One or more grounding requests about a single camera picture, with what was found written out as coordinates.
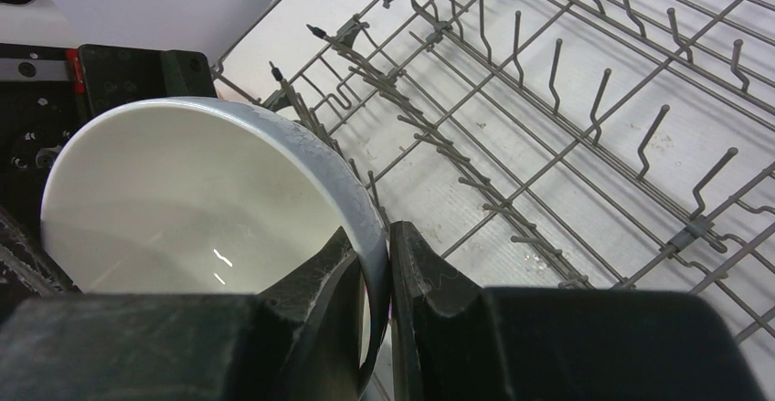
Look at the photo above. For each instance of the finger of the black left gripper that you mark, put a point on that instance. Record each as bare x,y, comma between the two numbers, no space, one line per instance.
27,271

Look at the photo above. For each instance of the grey wire dish rack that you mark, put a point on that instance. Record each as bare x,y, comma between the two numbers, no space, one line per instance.
586,144

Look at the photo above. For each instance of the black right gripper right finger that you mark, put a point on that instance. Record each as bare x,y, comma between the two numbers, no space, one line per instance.
455,340

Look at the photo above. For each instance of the white bowl with blue outside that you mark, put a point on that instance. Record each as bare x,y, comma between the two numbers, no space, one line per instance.
195,194

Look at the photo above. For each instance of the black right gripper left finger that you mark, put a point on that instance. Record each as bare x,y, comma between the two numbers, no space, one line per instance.
297,340

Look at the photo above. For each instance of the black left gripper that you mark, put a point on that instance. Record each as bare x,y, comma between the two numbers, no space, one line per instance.
48,93

